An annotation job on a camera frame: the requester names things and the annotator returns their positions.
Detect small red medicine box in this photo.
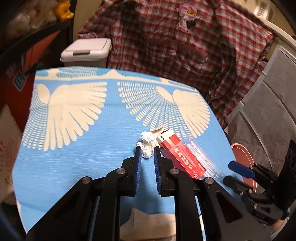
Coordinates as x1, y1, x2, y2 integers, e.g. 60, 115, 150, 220
151, 126, 206, 179

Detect white tissue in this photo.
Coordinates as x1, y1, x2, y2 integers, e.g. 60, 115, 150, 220
137, 132, 158, 159

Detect clear plastic wrapper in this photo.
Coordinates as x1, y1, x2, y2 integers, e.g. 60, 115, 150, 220
184, 138, 224, 181

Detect cream paper bag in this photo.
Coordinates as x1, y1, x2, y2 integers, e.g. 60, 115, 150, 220
120, 208, 176, 240

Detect pink plastic trash basin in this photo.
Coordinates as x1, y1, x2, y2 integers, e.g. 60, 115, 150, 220
231, 143, 257, 192

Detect white lidded trash bin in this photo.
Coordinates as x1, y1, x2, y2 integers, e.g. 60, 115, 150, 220
60, 38, 112, 68

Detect person's right hand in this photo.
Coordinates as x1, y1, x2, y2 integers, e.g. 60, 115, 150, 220
261, 217, 290, 240

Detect grey cloth cover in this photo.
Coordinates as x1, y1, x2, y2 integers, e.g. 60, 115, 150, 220
226, 47, 295, 173

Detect blue tablecloth with white wings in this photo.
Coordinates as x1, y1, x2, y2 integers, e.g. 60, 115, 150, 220
13, 67, 235, 231

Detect red plaid shirt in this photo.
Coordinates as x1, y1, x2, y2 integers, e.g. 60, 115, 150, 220
78, 1, 275, 127

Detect white bag with red print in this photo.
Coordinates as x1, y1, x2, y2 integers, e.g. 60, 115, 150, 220
0, 105, 22, 205

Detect black shelf rack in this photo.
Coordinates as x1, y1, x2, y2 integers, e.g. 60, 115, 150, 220
0, 18, 77, 75

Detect red blue box on shelf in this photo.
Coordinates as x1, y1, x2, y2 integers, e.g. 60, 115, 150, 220
1, 31, 59, 131

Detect yellow toy figure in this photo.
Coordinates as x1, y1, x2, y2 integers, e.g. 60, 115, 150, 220
54, 1, 74, 21

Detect white plastic bags on shelf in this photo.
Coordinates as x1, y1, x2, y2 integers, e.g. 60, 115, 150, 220
4, 0, 58, 39

